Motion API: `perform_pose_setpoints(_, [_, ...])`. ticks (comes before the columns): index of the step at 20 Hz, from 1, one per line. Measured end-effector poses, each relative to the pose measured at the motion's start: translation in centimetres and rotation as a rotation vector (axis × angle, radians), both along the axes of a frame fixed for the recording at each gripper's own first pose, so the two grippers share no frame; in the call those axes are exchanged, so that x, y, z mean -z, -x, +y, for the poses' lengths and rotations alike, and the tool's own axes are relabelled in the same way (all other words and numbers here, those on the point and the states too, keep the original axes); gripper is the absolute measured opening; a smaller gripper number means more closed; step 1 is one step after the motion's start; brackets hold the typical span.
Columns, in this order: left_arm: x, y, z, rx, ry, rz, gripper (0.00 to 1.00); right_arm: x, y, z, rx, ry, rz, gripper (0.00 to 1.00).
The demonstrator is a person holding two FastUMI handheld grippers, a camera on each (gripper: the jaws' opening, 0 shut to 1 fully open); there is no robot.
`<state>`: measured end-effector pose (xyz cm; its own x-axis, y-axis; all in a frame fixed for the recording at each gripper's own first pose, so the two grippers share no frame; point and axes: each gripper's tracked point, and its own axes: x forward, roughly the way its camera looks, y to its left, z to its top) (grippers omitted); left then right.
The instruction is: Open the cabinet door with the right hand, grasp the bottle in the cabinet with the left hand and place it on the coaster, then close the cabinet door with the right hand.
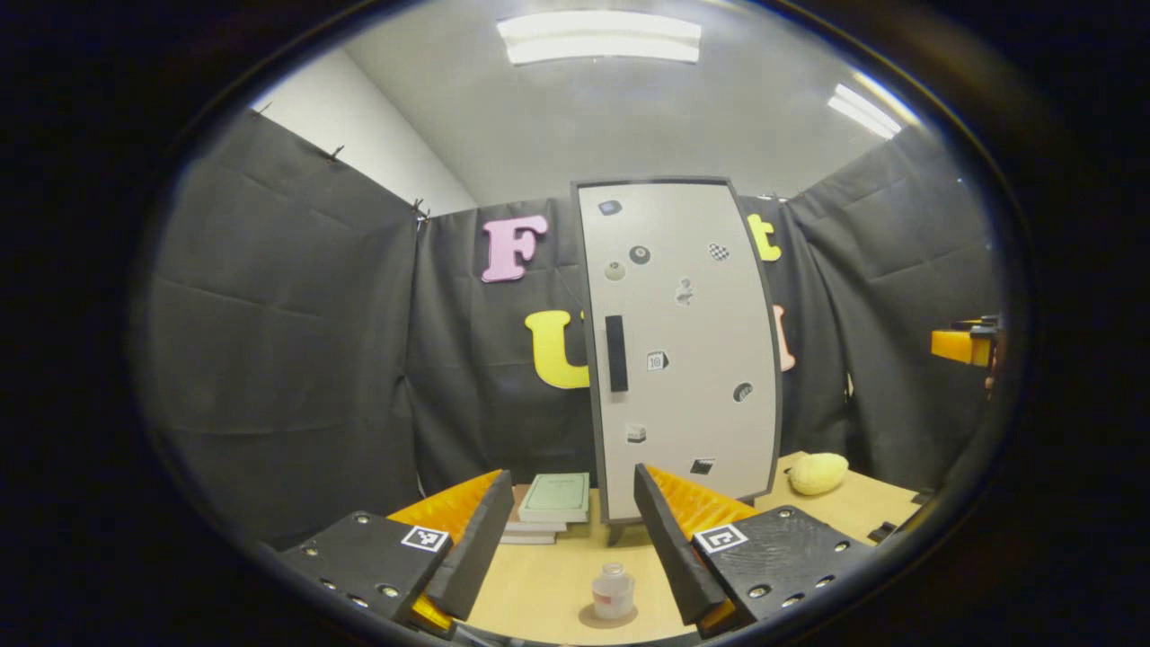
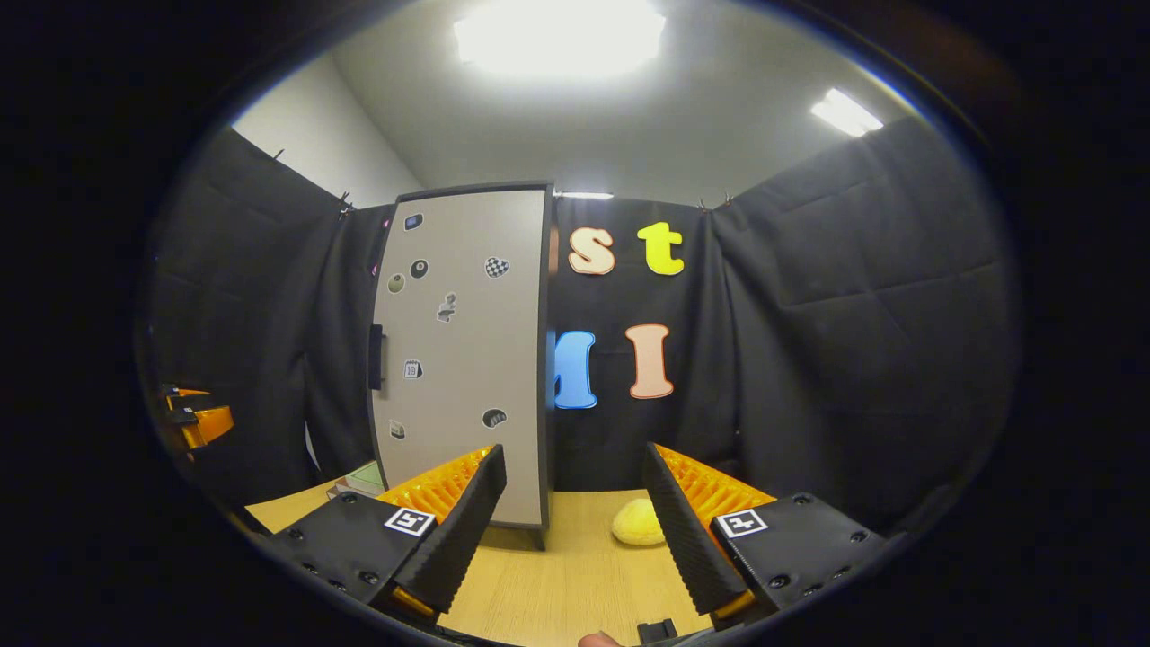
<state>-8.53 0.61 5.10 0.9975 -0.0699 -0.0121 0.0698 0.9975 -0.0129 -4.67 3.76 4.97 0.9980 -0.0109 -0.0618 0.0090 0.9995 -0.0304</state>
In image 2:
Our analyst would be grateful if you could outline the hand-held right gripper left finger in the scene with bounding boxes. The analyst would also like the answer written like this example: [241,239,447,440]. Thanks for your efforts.
[268,443,509,623]

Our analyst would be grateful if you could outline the black backdrop cloth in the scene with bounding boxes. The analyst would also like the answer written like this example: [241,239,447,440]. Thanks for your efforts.
[144,115,1021,540]

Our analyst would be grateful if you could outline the yellow toy fruit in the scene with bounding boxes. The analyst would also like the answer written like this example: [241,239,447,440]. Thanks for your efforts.
[611,499,668,547]

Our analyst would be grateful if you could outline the green and white book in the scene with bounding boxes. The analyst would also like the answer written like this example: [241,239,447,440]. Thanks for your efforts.
[325,460,389,501]

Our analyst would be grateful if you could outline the grey cabinet door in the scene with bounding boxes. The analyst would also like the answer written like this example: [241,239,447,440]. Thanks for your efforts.
[370,187,547,529]

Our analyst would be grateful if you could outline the dark grey cabinet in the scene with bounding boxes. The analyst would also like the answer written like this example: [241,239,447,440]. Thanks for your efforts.
[366,182,556,551]

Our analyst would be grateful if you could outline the small ceiling light panel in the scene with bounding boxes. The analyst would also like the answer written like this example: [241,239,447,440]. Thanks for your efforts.
[810,87,885,138]

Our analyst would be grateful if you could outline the large ceiling light panel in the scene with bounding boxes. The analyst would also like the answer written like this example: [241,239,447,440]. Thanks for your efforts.
[452,0,668,80]

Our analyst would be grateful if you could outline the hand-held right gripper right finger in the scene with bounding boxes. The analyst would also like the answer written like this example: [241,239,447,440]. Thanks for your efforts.
[641,442,890,628]

